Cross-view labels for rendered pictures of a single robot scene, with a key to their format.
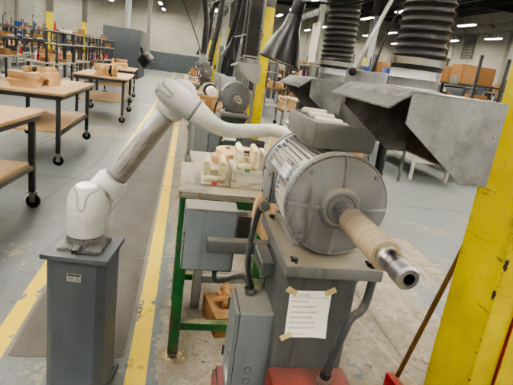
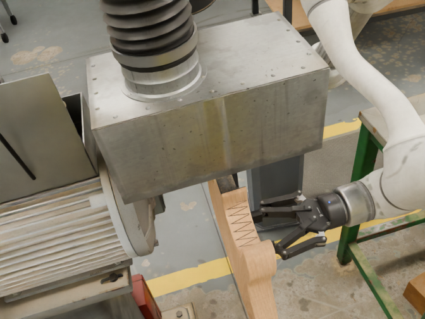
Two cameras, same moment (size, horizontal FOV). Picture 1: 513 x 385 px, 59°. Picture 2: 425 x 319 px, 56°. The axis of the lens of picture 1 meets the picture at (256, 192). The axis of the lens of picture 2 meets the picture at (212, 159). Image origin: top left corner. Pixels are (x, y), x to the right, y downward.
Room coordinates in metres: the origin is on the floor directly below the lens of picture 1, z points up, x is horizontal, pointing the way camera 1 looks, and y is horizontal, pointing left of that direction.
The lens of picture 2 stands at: (1.55, -0.65, 1.82)
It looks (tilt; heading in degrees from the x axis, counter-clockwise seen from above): 45 degrees down; 92
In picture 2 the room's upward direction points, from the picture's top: 10 degrees counter-clockwise
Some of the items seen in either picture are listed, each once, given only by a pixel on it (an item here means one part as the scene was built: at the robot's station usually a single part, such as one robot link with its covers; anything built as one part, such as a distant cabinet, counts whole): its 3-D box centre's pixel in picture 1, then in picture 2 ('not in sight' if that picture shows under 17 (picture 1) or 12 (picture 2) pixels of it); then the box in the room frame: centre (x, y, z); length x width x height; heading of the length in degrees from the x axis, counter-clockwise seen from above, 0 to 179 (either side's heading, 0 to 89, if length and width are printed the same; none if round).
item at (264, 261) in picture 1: (263, 259); not in sight; (1.18, -0.05, 1.02); 0.13 x 0.04 x 0.04; 10
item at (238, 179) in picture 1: (243, 174); not in sight; (2.33, 0.08, 0.98); 0.27 x 0.16 x 0.09; 10
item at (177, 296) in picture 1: (179, 279); (355, 206); (2.06, 0.33, 0.45); 0.05 x 0.05 x 0.90; 10
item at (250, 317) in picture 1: (251, 297); not in sight; (1.11, -0.03, 0.93); 0.15 x 0.10 x 0.55; 10
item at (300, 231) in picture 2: not in sight; (296, 235); (1.68, -0.18, 1.09); 0.11 x 0.01 x 0.04; 31
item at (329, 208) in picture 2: not in sight; (319, 214); (1.74, -0.14, 1.09); 0.09 x 0.08 x 0.07; 10
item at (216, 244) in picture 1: (237, 245); not in sight; (1.25, 0.03, 1.02); 0.19 x 0.04 x 0.04; 100
